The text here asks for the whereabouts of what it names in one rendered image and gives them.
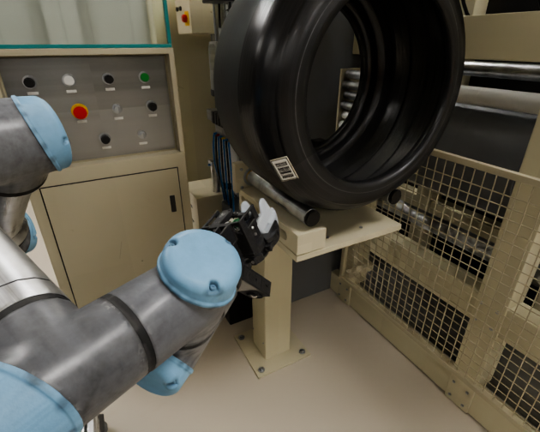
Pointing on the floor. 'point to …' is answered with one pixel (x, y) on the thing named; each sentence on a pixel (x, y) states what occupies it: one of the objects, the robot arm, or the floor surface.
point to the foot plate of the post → (261, 367)
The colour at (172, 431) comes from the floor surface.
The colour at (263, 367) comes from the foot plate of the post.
